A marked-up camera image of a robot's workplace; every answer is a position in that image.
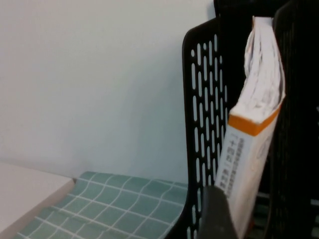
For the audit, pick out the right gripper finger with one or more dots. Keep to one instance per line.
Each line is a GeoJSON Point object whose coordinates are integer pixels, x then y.
{"type": "Point", "coordinates": [216, 216]}

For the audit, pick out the white orange-edged ROS2 book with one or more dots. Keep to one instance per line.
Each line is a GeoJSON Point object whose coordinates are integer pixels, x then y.
{"type": "Point", "coordinates": [244, 161]}

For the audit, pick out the black perforated book holder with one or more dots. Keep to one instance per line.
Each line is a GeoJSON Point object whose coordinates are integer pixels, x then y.
{"type": "Point", "coordinates": [299, 99]}

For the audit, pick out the green checked tablecloth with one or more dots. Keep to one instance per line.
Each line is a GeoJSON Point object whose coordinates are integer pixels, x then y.
{"type": "Point", "coordinates": [99, 211]}

